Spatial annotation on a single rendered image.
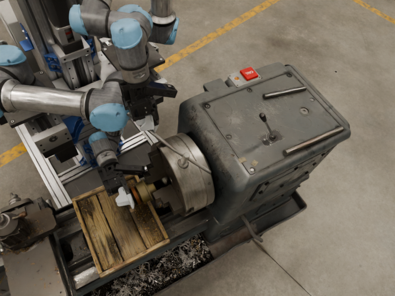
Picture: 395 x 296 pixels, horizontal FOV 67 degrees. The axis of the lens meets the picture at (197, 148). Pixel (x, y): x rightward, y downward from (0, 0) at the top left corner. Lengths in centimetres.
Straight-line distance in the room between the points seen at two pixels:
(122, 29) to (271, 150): 67
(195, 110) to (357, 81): 273
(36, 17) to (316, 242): 222
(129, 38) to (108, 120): 31
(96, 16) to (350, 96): 293
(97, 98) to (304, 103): 82
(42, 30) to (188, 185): 87
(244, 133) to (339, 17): 351
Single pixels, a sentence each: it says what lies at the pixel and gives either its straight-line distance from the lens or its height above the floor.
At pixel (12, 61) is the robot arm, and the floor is 139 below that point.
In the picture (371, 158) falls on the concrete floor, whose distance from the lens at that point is 311.
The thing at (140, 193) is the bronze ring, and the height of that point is 111.
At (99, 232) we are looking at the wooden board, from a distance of 136.
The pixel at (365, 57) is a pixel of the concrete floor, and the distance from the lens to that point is 408.
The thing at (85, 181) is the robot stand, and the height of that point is 21.
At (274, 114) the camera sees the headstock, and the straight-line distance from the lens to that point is 124.
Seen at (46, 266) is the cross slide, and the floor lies 97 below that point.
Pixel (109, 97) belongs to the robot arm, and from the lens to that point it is 100.
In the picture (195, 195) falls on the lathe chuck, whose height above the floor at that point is 116.
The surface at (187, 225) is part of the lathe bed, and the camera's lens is 136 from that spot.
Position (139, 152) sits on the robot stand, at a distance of 228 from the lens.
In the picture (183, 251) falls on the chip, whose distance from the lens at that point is 165.
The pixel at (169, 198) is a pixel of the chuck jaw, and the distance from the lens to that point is 114.
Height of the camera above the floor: 217
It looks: 58 degrees down
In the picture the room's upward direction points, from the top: 11 degrees clockwise
